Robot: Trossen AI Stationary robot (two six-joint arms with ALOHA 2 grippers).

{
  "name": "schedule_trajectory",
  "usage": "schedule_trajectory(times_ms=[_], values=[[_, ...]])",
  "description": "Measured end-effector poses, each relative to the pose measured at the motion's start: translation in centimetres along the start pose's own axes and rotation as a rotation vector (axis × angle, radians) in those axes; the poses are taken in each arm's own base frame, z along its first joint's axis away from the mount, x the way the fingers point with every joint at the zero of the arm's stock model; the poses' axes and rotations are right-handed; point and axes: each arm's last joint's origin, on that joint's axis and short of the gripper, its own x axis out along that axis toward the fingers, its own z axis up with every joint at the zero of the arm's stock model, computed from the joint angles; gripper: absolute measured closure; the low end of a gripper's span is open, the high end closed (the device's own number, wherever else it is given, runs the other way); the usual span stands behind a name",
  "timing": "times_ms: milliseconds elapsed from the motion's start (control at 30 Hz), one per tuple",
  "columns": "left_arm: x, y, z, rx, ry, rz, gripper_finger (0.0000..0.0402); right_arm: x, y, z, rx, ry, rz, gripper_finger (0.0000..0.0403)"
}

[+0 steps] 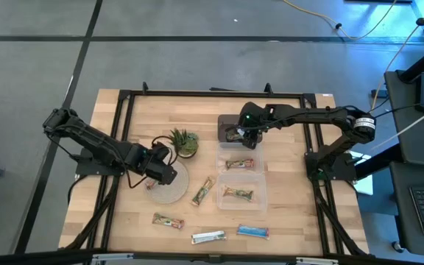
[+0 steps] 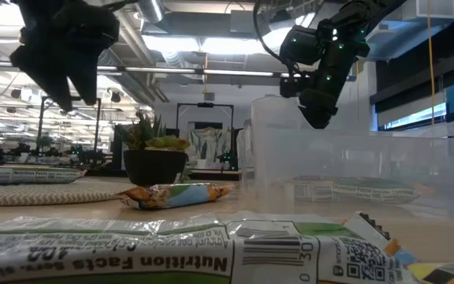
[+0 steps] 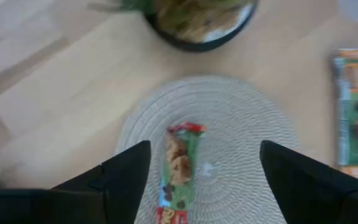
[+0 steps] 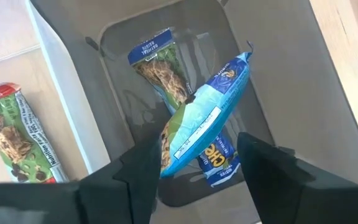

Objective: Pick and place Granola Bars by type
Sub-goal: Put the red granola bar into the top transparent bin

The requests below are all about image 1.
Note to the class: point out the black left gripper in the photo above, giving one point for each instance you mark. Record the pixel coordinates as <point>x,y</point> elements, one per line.
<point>158,165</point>

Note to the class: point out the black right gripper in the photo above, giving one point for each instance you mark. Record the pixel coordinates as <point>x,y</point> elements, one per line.
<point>254,117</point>

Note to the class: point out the red green granola bar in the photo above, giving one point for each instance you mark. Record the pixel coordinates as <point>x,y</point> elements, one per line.
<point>168,221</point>
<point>239,163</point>
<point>151,184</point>

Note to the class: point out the tan green granola bar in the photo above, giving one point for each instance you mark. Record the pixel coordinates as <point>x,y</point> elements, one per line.
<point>202,191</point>
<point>237,193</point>

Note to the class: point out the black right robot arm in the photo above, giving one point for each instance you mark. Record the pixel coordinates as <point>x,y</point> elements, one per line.
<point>307,114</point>

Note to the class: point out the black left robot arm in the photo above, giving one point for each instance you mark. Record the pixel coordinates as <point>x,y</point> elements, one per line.
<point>94,141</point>

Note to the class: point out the white granola bar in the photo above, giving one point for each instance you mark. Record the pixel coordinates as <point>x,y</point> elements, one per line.
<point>208,237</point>

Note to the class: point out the blue granola bar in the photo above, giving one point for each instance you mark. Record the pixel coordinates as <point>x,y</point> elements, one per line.
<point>253,231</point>

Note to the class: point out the clear plastic container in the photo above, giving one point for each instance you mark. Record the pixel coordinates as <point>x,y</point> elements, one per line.
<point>239,152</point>
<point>241,204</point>

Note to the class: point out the round clear plate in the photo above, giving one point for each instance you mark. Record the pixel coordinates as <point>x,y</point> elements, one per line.
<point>175,191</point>

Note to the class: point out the dark grey plastic container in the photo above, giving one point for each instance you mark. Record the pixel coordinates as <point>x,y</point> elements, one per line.
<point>225,123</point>

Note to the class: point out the succulent plant in black pot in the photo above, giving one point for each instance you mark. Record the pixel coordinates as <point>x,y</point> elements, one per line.
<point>186,145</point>

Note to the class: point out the black side desk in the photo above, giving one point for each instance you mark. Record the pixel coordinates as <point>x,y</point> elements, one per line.
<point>410,140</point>
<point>405,221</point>

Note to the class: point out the black support beam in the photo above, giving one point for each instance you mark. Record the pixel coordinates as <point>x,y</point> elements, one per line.
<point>423,62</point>

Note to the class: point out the black aluminium table frame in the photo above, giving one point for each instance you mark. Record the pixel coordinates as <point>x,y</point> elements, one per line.
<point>215,93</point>

